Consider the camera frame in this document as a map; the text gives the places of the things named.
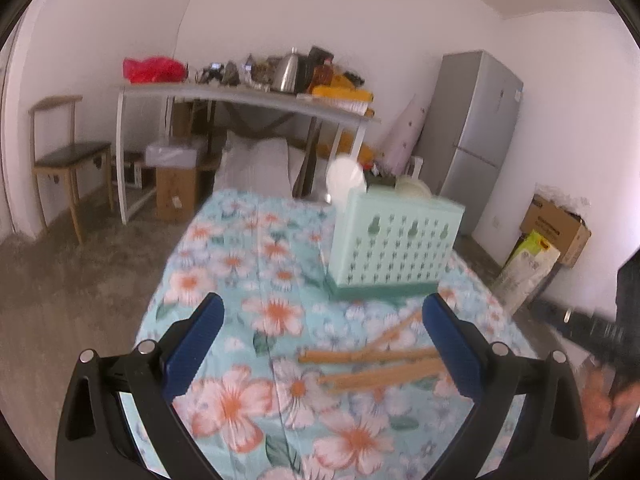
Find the white green rice bag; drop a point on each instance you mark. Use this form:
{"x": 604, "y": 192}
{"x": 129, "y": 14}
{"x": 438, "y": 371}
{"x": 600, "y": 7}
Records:
{"x": 527, "y": 270}

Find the white sack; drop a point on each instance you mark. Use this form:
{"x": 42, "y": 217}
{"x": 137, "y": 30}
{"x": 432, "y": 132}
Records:
{"x": 255, "y": 165}

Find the white ceramic spoon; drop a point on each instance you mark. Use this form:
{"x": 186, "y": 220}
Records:
{"x": 412, "y": 189}

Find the pile of small clutter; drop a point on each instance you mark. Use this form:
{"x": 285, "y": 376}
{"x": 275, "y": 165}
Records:
{"x": 235, "y": 72}

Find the dark box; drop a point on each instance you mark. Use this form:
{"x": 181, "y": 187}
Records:
{"x": 320, "y": 56}

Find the white plastic stool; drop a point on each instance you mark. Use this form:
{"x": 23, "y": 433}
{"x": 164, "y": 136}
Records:
{"x": 416, "y": 167}

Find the red plastic bag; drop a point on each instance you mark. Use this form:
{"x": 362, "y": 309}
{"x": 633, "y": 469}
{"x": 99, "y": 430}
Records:
{"x": 152, "y": 70}

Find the large cardboard box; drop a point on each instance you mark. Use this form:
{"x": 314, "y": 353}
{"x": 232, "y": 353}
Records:
{"x": 555, "y": 232}

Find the silver refrigerator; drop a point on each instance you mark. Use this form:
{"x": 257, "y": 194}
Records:
{"x": 475, "y": 135}

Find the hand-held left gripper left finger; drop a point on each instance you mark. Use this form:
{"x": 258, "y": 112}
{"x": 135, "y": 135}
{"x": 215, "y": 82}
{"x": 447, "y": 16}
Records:
{"x": 195, "y": 345}

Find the pink rolled mat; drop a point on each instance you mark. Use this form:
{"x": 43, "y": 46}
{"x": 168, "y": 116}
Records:
{"x": 407, "y": 135}

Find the orange yellow plastic bag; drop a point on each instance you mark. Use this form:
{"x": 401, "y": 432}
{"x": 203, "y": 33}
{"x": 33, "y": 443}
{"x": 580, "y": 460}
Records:
{"x": 367, "y": 152}

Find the dark green bag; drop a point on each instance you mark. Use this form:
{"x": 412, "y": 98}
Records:
{"x": 380, "y": 177}

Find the wooden chair dark seat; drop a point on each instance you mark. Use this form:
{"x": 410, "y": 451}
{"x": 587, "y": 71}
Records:
{"x": 70, "y": 152}

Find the mint green utensil holder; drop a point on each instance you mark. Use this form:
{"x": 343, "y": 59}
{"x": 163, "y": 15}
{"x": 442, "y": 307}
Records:
{"x": 395, "y": 245}

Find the floral blue blanket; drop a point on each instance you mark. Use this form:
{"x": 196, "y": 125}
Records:
{"x": 270, "y": 270}

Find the clear bubble wrap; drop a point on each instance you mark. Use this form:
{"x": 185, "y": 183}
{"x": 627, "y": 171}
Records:
{"x": 562, "y": 195}

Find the white side table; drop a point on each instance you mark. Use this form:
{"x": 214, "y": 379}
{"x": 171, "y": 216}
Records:
{"x": 225, "y": 94}

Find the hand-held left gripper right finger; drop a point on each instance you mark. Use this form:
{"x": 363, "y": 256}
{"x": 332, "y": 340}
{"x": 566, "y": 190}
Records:
{"x": 455, "y": 350}

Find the steel kettle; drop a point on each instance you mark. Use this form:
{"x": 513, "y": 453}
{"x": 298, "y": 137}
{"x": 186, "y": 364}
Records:
{"x": 290, "y": 72}

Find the white foam box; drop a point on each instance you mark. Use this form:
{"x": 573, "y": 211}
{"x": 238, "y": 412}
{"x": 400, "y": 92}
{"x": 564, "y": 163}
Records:
{"x": 175, "y": 154}

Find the amber bottle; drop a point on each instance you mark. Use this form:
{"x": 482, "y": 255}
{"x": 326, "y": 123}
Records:
{"x": 325, "y": 74}

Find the person's right hand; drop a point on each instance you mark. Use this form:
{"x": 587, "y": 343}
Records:
{"x": 597, "y": 405}

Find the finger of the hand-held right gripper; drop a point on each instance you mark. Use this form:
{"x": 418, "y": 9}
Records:
{"x": 567, "y": 322}

